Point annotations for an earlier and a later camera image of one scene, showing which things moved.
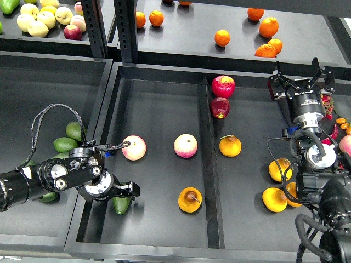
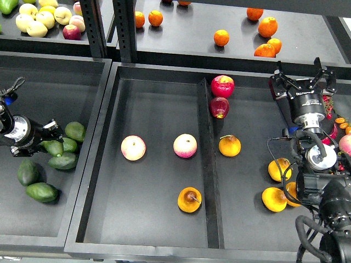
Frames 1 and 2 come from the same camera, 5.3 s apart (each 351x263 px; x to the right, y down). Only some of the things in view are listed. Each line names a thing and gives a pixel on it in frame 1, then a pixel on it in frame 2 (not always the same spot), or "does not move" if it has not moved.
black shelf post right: (125, 18) does not move
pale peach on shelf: (79, 21) does not move
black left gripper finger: (132, 189) → (52, 131)
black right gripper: (305, 96) does not move
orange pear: (190, 199) does not move
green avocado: (121, 204) → (54, 147)
